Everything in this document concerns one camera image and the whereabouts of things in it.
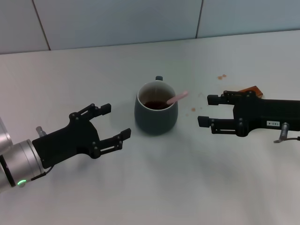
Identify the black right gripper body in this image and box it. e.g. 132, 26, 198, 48
232, 92, 300, 137

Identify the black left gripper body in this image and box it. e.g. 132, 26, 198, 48
31, 112, 101, 170

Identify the dark grey ceramic mug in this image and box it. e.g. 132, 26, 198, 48
134, 75, 179, 135

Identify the pink handled metal spoon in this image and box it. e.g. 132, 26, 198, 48
166, 90, 189, 105

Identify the dark flat wooden block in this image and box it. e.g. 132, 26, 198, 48
237, 85, 264, 98

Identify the right gripper cable with plug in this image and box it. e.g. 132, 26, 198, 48
273, 122, 300, 144

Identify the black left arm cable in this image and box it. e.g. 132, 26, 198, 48
30, 165, 55, 181

